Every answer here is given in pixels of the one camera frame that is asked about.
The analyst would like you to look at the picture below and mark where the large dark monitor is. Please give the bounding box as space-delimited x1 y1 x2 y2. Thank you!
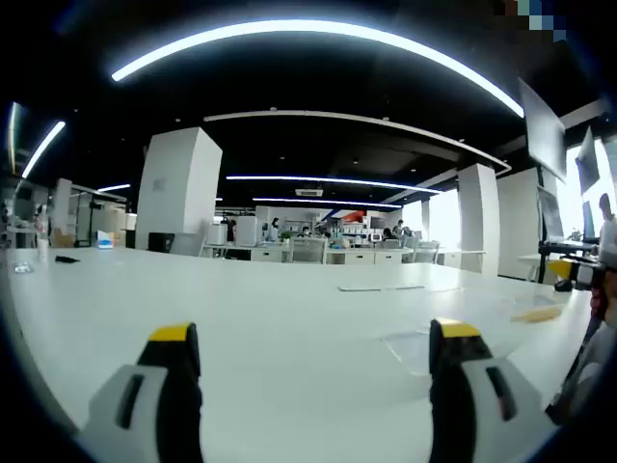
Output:
518 76 568 182

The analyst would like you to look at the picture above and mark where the long curved ceiling light strip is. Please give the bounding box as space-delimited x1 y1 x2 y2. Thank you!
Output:
111 18 525 119

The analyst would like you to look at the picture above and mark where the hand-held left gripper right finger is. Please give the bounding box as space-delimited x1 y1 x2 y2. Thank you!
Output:
428 316 560 463

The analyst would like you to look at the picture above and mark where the white power strip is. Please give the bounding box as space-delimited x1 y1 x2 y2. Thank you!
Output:
338 284 426 292

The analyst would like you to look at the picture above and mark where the narrow white pillar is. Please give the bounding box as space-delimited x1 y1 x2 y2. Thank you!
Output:
457 162 500 278

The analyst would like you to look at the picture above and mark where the row of white desks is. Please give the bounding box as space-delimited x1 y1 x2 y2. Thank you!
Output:
201 242 487 267

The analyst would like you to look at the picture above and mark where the black cabinet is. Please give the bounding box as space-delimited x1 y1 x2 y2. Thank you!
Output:
148 231 176 254

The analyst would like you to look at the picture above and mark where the wide white pillar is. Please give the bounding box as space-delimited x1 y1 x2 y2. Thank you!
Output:
134 126 224 252

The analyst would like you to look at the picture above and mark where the white side table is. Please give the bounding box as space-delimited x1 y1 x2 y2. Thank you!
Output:
518 240 604 286

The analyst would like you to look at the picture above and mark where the clear plastic storage box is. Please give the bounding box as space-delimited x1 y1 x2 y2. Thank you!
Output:
382 330 435 378

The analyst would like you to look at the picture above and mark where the small dark monitor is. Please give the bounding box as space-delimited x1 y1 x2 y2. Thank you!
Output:
575 125 601 195

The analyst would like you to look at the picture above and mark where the grey mesh office chair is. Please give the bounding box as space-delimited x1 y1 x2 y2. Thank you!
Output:
288 236 329 264

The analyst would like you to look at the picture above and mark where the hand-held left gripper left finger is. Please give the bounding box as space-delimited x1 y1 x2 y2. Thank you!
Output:
76 322 206 463

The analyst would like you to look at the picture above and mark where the black monitor stand pole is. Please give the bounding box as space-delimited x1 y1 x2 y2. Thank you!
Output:
536 166 551 285

